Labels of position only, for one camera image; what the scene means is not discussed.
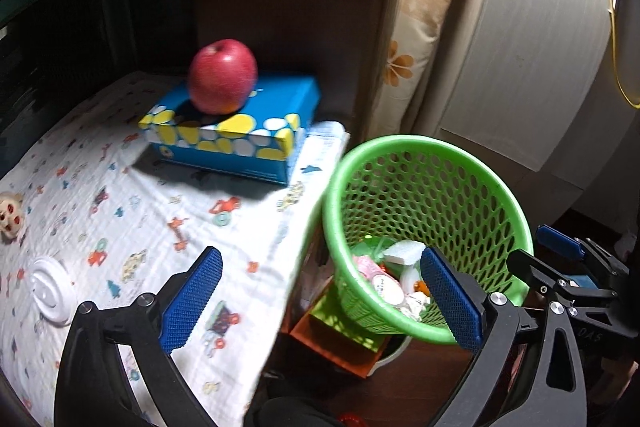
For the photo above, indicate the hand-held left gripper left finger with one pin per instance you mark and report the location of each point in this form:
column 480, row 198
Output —
column 192, row 302

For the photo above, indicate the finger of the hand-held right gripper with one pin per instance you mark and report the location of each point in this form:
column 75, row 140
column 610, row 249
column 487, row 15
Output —
column 560, row 241
column 532, row 269

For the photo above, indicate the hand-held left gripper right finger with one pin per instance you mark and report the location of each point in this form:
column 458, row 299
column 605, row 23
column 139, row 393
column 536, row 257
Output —
column 450, row 297

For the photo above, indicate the clear pudding cup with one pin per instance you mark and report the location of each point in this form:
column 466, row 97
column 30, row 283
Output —
column 387, row 286

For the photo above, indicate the white foam piece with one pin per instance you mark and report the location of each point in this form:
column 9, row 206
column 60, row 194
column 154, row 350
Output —
column 405, row 252

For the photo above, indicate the green mesh basket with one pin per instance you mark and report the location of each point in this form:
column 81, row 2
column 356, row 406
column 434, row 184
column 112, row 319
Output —
column 450, row 197

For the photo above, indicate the printed white blanket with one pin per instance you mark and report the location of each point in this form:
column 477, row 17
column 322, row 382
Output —
column 125, row 207

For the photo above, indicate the orange box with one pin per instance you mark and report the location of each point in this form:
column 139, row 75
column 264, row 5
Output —
column 330, row 347

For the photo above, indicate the white plastic lid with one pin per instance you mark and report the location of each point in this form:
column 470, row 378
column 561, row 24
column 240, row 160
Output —
column 47, row 289

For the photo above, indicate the blue dotted tissue box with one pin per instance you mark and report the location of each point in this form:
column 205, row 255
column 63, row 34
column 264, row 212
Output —
column 235, row 142

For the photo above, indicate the cream plush toy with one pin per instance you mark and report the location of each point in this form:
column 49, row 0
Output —
column 11, row 217

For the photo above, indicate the white cabinet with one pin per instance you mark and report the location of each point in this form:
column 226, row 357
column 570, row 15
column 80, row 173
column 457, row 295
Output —
column 530, row 32

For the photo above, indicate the red apple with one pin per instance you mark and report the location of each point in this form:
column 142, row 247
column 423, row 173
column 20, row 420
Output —
column 222, row 77

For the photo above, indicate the floral pillow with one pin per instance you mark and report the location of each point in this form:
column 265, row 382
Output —
column 425, row 7

